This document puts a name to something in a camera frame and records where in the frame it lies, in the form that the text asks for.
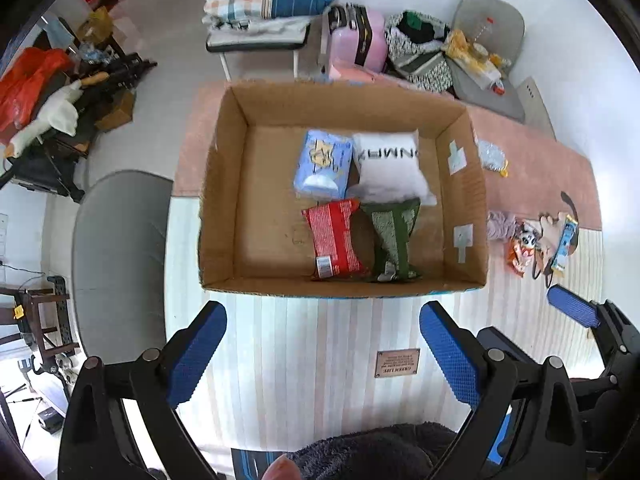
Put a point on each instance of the yellow plastic bag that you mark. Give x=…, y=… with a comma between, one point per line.
x=470, y=55

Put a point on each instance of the pink suitcase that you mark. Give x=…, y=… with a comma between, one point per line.
x=372, y=47

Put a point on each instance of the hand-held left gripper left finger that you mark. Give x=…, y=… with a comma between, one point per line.
x=195, y=355

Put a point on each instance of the small plush dog toy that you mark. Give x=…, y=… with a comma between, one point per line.
x=527, y=236

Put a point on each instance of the purple cloth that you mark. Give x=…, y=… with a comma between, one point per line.
x=501, y=225

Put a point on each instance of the wooden stool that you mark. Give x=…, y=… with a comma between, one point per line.
x=35, y=310

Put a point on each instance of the blue snack bar packet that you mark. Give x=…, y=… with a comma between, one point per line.
x=564, y=245

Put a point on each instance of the white goose plush toy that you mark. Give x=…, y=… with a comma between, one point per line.
x=55, y=112

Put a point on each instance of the brown label patch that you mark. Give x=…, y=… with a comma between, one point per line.
x=397, y=363

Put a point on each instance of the grey padded chair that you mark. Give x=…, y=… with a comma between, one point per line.
x=487, y=10

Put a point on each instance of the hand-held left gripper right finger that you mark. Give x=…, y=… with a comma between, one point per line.
x=450, y=360

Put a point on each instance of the white bench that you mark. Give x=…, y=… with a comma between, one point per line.
x=255, y=37

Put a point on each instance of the white pillow pack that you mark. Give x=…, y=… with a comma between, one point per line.
x=390, y=170

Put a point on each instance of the pink table mat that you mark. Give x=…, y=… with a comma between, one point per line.
x=540, y=180

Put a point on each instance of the green snack packet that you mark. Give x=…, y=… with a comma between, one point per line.
x=395, y=230

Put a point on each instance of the red plastic bag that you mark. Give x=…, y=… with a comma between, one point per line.
x=30, y=80

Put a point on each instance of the orange snack packet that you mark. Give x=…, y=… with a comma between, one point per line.
x=519, y=260

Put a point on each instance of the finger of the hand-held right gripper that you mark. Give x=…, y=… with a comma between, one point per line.
x=510, y=345
x=572, y=305

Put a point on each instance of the blue tissue pack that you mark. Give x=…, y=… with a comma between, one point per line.
x=322, y=160

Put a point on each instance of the striped table mat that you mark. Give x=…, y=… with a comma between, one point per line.
x=310, y=350

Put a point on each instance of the clear crinkled plastic packet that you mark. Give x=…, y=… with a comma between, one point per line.
x=490, y=155

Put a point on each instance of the person's left hand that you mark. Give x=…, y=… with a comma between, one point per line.
x=282, y=469

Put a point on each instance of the small cardboard box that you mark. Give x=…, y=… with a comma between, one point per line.
x=117, y=112

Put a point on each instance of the red snack packet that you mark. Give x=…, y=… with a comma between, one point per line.
x=332, y=237

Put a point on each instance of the dark fuzzy cloth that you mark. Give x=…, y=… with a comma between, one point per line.
x=370, y=452

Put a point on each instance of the grey round chair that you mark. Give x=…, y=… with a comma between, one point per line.
x=120, y=250

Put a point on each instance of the black white patterned bag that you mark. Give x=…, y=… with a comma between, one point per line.
x=420, y=70

